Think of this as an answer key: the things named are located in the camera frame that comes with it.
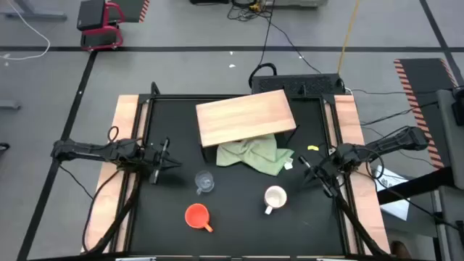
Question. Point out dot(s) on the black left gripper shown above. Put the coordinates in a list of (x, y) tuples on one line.
[(152, 157)]

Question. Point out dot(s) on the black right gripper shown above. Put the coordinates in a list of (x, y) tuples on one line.
[(331, 166)]

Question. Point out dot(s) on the white mug with red rim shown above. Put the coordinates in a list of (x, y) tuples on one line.
[(275, 197)]

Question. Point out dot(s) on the orange plastic mug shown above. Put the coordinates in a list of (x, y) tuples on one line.
[(196, 215)]

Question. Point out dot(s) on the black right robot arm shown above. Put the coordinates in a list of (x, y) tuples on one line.
[(391, 142)]

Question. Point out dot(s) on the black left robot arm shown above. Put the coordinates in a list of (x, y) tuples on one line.
[(90, 151)]

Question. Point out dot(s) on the light wooden shelf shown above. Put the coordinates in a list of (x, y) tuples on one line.
[(246, 117)]

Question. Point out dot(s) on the yellow tape piece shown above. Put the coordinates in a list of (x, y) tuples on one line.
[(312, 148)]

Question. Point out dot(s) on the clear glass mug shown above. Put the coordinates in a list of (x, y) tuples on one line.
[(204, 180)]

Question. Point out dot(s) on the green cloth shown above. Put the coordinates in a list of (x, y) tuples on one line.
[(253, 154)]

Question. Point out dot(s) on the light wooden side board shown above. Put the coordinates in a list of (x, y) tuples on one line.
[(123, 116), (348, 119)]

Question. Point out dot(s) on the white printed paper sheet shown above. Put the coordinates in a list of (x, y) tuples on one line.
[(393, 210)]

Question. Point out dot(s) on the black perforated control box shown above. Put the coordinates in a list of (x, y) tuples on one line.
[(297, 84)]

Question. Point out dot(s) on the black desk beam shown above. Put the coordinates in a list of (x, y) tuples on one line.
[(417, 185)]

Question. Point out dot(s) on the black panel with striped edge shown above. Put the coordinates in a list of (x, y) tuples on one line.
[(424, 90), (132, 9)]

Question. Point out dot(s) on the red cart with black cases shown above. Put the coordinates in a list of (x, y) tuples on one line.
[(99, 25)]

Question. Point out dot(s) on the grey metal table leg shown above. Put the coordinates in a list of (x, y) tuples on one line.
[(32, 15)]

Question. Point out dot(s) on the black aluminium frame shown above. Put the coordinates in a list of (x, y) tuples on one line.
[(174, 96)]

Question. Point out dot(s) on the white bracket plate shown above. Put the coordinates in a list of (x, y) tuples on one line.
[(135, 259), (331, 259)]

